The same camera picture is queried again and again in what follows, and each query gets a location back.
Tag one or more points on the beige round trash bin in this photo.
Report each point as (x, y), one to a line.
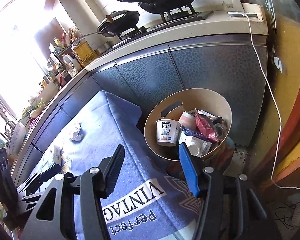
(173, 106)

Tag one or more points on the phone on counter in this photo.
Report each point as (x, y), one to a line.
(242, 14)

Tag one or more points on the black wok wooden handle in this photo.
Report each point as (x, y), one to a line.
(118, 22)

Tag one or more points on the white yogurt cup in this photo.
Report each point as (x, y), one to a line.
(167, 132)

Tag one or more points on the yellow cooking oil bottle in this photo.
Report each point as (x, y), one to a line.
(83, 52)

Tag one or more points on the green onions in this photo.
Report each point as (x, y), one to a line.
(27, 111)

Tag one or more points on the white patterned basin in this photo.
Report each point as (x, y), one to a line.
(18, 135)

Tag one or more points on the chrome faucet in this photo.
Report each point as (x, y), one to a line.
(6, 136)

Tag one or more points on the gas stove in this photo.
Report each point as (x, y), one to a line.
(179, 16)

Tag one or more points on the grey kitchen cabinets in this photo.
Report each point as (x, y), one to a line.
(231, 65)

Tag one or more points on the white carton in bin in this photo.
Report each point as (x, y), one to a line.
(197, 147)

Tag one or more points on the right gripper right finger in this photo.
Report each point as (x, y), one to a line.
(250, 219)

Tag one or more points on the white plastic jug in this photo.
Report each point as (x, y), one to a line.
(73, 65)

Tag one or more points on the metal ladle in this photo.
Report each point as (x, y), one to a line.
(83, 37)

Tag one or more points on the sponge pack blue white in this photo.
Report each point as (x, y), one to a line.
(52, 156)

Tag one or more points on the white tissue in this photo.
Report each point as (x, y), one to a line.
(75, 134)

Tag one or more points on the blue patterned tablecloth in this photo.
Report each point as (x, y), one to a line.
(114, 191)

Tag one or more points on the red snack wrapper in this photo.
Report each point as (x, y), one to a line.
(205, 126)

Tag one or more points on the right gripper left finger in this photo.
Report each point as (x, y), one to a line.
(53, 216)

